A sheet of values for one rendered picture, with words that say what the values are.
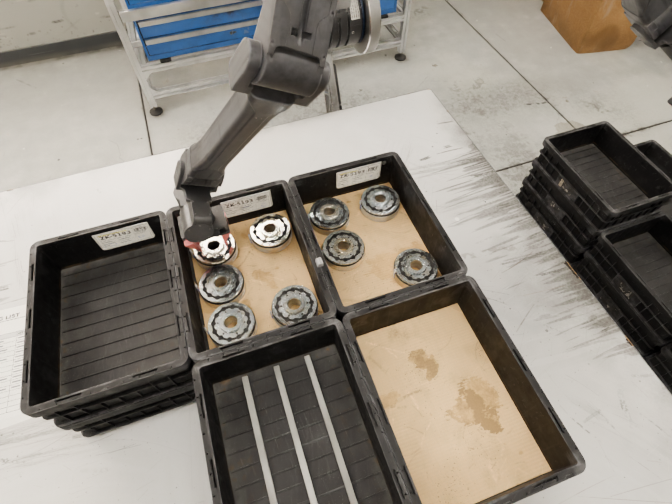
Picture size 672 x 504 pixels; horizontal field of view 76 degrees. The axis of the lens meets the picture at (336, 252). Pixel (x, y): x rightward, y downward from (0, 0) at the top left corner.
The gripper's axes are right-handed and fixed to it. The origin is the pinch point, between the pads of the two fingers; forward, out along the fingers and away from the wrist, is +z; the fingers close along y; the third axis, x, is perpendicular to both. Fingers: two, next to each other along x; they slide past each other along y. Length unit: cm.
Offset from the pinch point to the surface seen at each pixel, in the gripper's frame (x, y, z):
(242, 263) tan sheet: -5.2, 5.4, 4.2
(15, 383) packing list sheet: -12, -54, 16
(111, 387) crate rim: -30.3, -22.5, -6.5
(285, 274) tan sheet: -11.8, 14.5, 4.2
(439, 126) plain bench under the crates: 37, 83, 19
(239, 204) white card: 7.7, 8.8, -2.3
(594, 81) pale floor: 112, 249, 92
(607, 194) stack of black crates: 2, 140, 41
